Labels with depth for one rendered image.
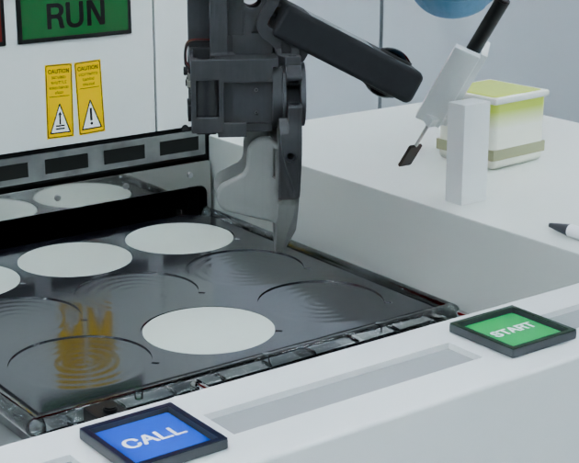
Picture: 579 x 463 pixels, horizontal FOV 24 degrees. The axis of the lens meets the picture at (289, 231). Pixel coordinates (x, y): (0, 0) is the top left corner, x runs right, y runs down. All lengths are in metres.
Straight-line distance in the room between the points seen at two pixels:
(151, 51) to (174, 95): 0.05
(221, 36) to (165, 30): 0.38
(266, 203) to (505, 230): 0.20
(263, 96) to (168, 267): 0.27
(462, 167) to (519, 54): 2.72
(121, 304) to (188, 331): 0.08
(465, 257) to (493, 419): 0.32
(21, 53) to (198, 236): 0.23
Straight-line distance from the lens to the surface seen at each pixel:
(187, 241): 1.24
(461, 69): 1.10
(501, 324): 0.85
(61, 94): 1.28
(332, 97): 3.39
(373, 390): 0.77
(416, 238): 1.13
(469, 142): 1.11
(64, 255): 1.21
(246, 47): 0.95
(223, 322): 1.03
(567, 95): 3.99
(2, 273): 1.17
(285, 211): 0.97
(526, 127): 1.26
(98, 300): 1.09
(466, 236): 1.09
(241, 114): 0.94
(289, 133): 0.93
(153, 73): 1.32
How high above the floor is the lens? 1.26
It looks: 17 degrees down
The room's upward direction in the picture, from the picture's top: straight up
